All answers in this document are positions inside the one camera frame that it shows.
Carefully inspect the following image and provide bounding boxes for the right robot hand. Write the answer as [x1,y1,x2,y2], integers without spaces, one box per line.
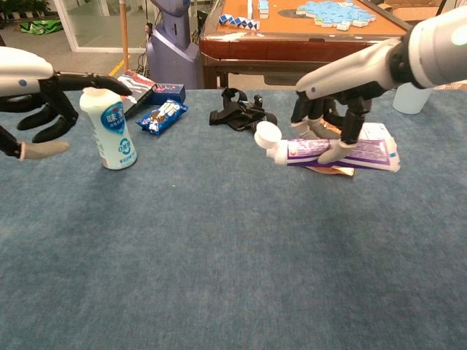
[290,36,413,164]

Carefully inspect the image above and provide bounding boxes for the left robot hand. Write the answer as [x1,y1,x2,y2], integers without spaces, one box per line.
[0,46,133,161]

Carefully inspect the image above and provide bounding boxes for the purple toothpaste tube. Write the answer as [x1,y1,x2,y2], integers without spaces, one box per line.
[254,121,401,173]

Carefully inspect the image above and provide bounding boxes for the white box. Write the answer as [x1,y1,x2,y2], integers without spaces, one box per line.
[359,122,397,141]

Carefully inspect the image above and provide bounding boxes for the green bag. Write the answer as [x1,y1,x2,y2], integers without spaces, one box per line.
[20,20,63,36]

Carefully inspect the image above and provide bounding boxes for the brown mahjong table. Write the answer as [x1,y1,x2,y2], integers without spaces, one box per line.
[198,0,413,90]

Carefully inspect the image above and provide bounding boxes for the blue mahjong tile pile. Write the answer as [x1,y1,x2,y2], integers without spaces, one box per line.
[295,0,377,32]

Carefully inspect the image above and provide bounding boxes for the light blue cup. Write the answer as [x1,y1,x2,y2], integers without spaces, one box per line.
[392,82,434,115]

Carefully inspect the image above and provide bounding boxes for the green potted plants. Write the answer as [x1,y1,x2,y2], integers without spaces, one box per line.
[0,0,50,19]

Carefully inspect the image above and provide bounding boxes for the orange spout pouch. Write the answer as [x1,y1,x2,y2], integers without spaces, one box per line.
[304,120,355,179]

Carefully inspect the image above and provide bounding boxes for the cardboard box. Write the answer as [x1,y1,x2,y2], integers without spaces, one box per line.
[379,0,448,23]

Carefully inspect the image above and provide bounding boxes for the white bottle blue label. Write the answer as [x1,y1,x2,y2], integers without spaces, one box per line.
[79,87,139,171]

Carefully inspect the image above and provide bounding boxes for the wooden pole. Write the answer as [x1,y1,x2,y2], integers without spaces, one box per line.
[119,0,131,72]

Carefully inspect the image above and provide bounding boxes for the red black card box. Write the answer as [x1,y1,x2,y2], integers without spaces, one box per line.
[117,70,157,118]

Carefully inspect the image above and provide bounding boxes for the blue white snake puzzle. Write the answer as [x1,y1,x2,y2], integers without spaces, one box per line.
[217,13,260,31]

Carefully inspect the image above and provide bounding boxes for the blue cookie packet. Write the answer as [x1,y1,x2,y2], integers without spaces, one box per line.
[135,98,190,136]

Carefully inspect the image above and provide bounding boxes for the dark blue box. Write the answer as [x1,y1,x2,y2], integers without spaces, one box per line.
[147,82,186,106]

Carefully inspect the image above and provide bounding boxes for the blue felt table mat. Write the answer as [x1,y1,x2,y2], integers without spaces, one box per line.
[0,88,467,350]

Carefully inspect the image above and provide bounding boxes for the tangled black cables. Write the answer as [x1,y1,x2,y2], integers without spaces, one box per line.
[135,21,154,78]

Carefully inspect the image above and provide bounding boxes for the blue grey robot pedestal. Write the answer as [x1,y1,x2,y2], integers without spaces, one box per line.
[147,0,201,90]

